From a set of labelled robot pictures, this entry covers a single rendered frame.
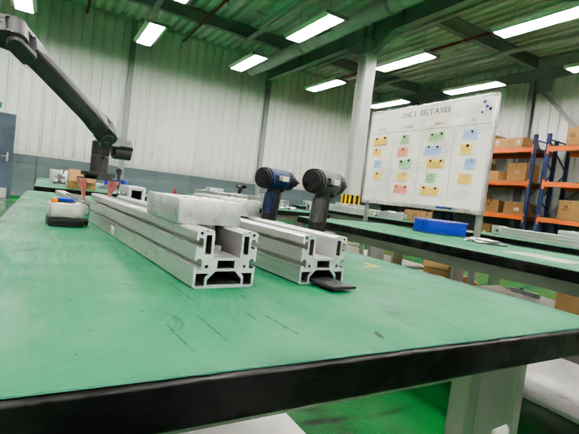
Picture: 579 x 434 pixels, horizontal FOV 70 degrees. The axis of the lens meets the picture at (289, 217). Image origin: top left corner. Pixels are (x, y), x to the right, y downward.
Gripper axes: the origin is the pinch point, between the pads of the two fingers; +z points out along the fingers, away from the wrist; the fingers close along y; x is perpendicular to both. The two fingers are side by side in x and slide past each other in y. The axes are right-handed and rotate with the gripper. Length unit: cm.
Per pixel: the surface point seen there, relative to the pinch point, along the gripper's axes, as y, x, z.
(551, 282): 152, -86, 14
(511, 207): 1003, 337, -41
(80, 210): -10.6, -34.9, 1.3
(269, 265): 12, -90, 5
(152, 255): -6, -81, 4
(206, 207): -2, -92, -5
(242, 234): 1, -99, -2
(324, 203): 35, -77, -8
